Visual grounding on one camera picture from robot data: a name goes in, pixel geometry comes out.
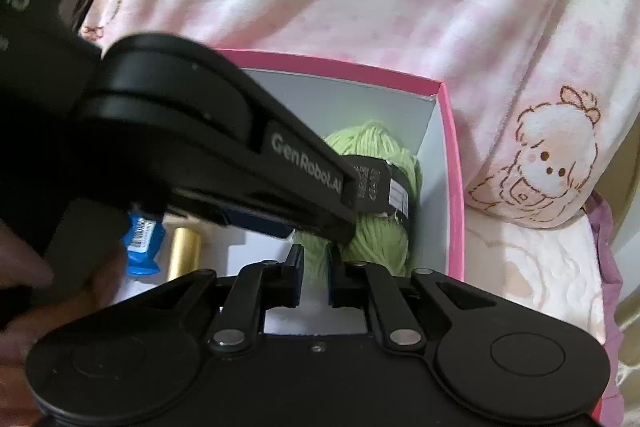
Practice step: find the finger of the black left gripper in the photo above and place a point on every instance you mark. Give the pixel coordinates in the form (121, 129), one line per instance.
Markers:
(252, 162)

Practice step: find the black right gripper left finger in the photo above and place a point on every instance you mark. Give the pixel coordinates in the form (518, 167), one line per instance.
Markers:
(257, 288)

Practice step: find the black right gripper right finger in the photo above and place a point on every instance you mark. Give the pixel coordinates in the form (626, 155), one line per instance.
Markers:
(371, 289)

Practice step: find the green yarn ball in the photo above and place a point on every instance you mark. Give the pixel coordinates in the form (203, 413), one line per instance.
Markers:
(389, 183)

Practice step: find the person's left hand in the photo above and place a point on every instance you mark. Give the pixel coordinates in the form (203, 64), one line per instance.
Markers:
(21, 266)

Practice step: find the gold cosmetic bottle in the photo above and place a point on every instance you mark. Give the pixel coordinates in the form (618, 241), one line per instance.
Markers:
(184, 253)

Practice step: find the pink storage box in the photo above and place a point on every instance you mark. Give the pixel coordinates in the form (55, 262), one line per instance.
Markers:
(330, 95)

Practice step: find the blue snack packet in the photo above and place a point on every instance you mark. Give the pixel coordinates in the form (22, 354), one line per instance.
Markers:
(143, 242)

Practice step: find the white bear print bedsheet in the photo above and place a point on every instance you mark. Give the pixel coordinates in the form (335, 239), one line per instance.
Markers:
(568, 273)

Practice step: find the pink cartoon pillow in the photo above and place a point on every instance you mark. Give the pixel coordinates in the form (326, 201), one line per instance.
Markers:
(543, 91)

